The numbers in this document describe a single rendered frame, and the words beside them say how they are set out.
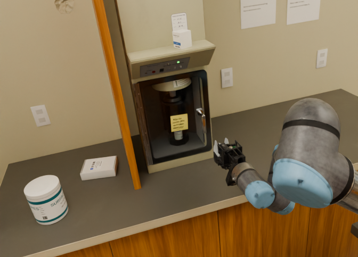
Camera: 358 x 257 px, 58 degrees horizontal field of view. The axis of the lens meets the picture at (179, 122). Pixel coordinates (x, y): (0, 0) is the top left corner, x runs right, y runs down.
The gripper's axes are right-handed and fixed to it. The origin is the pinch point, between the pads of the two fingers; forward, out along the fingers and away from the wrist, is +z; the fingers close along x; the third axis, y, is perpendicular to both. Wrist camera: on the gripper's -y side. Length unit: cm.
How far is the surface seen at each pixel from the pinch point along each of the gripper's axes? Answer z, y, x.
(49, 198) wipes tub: 7, -9, 66
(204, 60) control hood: 16.9, 29.8, -2.8
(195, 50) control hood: 11.2, 35.9, 2.6
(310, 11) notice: 65, 31, -84
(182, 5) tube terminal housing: 23, 51, 2
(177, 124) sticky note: 21.6, 2.1, 10.4
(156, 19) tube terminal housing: 23, 47, 13
